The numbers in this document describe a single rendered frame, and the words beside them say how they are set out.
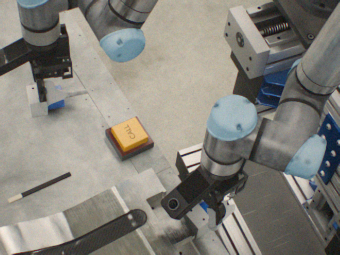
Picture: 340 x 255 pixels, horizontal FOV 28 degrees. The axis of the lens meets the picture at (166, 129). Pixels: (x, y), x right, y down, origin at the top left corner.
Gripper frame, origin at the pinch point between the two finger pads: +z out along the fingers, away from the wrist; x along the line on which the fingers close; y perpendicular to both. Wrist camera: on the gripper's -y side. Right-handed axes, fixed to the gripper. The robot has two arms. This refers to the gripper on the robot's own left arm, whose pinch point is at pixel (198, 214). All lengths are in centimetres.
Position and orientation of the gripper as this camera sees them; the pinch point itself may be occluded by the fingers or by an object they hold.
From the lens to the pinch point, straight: 138.0
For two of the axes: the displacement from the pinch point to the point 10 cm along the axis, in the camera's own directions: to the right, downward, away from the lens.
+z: -0.7, 5.4, 8.4
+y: 7.9, -4.8, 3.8
